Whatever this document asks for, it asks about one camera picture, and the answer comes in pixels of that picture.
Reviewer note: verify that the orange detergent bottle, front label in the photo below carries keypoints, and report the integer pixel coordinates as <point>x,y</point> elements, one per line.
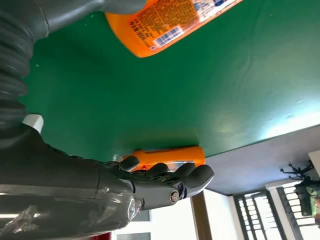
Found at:
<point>170,155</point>

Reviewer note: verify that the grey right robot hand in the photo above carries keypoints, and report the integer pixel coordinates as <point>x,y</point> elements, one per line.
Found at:
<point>62,188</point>

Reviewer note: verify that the black window grille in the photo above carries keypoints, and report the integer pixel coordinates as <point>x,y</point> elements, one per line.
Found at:
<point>257,215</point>

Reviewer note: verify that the brown wooden post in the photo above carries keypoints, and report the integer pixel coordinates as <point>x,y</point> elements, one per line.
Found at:
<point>201,218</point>

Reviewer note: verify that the black office chair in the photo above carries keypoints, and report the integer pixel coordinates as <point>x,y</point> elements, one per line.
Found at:
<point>306,195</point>

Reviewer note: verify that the white tube bottle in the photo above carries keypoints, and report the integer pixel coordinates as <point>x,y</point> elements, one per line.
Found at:
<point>33,121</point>

